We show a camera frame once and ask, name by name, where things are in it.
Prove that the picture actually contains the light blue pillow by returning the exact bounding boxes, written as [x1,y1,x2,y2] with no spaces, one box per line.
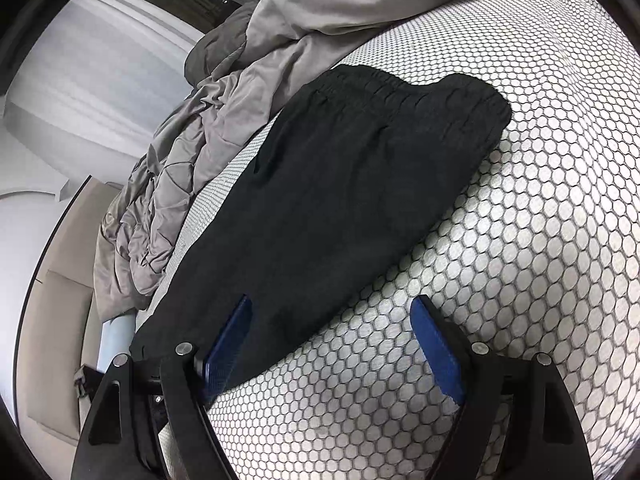
[96,312,136,372]

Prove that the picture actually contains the white honeycomb mattress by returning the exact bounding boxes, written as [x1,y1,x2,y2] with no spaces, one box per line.
[208,0,639,479]

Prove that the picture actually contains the beige upholstered headboard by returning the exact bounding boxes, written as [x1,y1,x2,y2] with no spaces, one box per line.
[14,174,124,441]

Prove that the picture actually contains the black pants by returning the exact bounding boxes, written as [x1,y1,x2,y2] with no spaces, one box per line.
[131,65,512,386]

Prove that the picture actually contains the grey quilted duvet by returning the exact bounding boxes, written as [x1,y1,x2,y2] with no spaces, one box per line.
[93,0,450,321]

